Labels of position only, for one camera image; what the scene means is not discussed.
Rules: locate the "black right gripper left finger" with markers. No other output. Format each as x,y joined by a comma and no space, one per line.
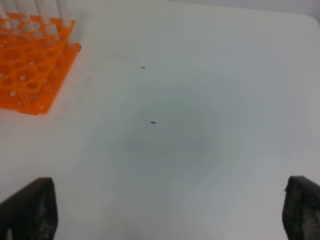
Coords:
31,213

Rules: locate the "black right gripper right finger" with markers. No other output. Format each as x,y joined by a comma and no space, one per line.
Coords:
301,209

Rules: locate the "orange test tube rack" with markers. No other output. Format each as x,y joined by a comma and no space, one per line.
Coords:
33,64

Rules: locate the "row tube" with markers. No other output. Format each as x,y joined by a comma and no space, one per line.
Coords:
4,15
22,10
66,21
41,9

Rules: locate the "back row tube far right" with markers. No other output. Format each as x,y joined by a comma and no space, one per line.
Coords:
66,21

